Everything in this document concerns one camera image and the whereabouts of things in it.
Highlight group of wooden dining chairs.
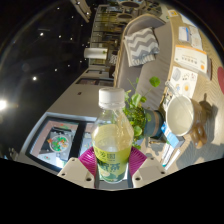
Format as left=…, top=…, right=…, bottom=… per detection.
left=114, top=0, right=165, bottom=22

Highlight small blue box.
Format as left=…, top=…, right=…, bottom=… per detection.
left=160, top=121, right=185, bottom=150

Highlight grey white chevron cushion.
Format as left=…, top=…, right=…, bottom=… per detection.
left=122, top=26, right=161, bottom=68

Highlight grey curved sofa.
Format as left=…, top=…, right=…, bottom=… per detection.
left=112, top=13, right=175, bottom=112

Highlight yellow square card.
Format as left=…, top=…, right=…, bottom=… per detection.
left=167, top=8, right=180, bottom=19

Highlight group of ceiling spotlights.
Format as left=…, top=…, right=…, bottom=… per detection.
left=0, top=0, right=85, bottom=113

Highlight white printed leaflet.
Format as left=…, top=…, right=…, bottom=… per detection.
left=189, top=24, right=204, bottom=51

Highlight brown ceramic mug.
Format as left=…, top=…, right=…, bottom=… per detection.
left=165, top=94, right=209, bottom=150

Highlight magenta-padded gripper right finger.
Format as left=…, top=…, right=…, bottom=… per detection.
left=127, top=146, right=168, bottom=189

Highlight white illustrated leaflet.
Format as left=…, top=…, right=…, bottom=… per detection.
left=168, top=65, right=199, bottom=99

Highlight white teal pen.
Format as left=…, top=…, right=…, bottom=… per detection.
left=161, top=142, right=175, bottom=167

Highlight white paper-wrapped stick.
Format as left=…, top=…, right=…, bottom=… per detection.
left=164, top=147, right=183, bottom=171

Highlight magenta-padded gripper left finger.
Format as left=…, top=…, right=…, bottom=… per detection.
left=56, top=146, right=98, bottom=190

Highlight green-labelled clear drink bottle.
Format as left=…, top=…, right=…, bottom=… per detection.
left=91, top=87, right=135, bottom=185

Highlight white orange carton box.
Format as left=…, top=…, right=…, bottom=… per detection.
left=172, top=44, right=212, bottom=81

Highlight window with festive decals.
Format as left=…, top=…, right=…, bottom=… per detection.
left=26, top=114, right=98, bottom=172

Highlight green potted plant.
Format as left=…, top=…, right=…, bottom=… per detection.
left=121, top=76, right=165, bottom=151

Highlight dark wall door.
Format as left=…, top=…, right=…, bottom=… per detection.
left=74, top=76, right=115, bottom=88

